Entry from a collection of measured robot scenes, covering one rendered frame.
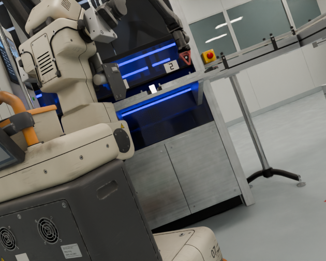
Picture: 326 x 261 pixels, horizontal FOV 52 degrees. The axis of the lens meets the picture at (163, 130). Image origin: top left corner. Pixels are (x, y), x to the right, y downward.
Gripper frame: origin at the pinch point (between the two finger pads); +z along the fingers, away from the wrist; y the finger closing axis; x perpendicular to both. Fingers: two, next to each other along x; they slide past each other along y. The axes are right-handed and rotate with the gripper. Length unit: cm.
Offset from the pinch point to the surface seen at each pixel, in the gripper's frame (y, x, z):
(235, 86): 42, -32, 13
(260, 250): -16, 5, 102
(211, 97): 28.1, -10.6, 17.2
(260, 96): 485, -200, -31
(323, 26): 6, -83, 5
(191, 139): 32, 11, 38
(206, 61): 23.3, -15.2, -4.7
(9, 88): -31, 88, -9
